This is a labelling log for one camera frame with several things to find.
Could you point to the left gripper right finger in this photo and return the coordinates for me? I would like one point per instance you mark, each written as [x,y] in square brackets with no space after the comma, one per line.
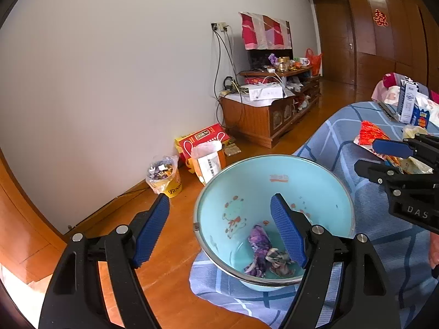
[349,268]

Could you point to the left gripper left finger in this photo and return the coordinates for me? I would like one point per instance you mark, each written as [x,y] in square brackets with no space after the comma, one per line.
[74,298]

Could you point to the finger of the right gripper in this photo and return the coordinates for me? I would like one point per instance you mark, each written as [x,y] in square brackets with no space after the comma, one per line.
[392,148]
[381,173]

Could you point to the red orange snack wrapper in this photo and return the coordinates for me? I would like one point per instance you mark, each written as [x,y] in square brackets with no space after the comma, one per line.
[368,133]

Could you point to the light blue enamel basin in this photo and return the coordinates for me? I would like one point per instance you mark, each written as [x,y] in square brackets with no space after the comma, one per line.
[274,222]

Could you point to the blue white LOOK carton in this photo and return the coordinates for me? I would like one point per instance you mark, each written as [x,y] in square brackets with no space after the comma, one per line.
[420,117]

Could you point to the blue plaid tablecloth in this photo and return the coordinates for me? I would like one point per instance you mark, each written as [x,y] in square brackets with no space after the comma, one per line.
[402,247]

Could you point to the white tall milk carton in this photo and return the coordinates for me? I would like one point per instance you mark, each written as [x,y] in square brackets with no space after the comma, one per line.
[407,97]

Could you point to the heart pattern quilt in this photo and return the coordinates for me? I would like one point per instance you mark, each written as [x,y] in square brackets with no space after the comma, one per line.
[390,96]

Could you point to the wooden wardrobe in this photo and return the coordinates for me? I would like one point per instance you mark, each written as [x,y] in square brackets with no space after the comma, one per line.
[409,45]

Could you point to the orange plastic bag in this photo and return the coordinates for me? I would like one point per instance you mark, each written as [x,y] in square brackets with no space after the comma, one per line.
[315,61]

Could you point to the white mug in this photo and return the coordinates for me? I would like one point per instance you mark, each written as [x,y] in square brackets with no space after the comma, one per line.
[305,62]

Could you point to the wooden tv cabinet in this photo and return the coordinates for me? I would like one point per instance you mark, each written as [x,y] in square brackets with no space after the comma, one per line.
[264,122]

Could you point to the red double happiness sticker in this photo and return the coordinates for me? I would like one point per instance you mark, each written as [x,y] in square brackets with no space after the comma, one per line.
[380,18]

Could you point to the white box on cabinet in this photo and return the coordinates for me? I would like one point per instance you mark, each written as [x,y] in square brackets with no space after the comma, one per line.
[269,91]

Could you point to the wooden door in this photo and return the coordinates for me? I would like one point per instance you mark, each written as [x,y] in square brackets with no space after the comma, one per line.
[336,40]

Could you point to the yellow bucket with bag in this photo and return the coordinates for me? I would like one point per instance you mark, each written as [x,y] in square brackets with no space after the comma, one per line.
[163,176]

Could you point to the white paper bag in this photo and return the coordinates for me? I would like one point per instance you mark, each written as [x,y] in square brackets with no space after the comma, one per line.
[208,160]

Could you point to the pink patchwork cloth cover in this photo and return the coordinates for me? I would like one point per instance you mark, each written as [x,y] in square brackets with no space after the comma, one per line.
[260,32]

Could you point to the red gift box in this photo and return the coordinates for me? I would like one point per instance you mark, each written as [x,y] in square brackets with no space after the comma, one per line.
[184,144]

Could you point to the wall power outlet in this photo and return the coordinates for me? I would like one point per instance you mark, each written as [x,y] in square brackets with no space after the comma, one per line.
[219,26]

